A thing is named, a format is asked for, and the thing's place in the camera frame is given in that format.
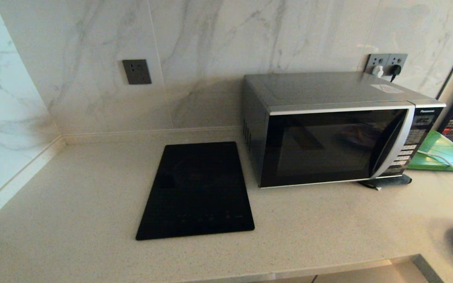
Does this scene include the black induction cooktop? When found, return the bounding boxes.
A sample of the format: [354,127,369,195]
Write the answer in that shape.
[136,141,255,241]

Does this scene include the green cutting board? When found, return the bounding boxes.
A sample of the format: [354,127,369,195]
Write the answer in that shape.
[407,130,453,172]

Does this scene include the silver microwave oven body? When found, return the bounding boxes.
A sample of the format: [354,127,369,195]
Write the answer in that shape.
[242,72,446,188]

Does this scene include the black glass microwave door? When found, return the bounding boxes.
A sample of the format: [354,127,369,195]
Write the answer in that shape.
[260,105,416,188]

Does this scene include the dark grey single wall socket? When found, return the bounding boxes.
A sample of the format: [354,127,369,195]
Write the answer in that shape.
[123,59,152,85]

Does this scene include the beige cabinet front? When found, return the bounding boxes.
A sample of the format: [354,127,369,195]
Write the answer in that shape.
[313,260,427,283]

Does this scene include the black mat under microwave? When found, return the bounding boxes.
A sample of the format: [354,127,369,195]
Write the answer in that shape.
[358,174,412,190]

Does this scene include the white power cable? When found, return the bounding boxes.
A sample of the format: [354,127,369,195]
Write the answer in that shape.
[417,150,453,182]

